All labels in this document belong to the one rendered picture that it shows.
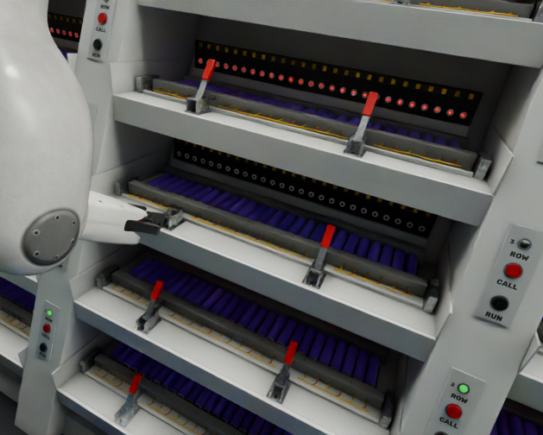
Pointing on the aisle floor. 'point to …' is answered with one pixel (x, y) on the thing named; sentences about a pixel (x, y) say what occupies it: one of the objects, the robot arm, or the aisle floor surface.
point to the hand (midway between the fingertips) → (143, 218)
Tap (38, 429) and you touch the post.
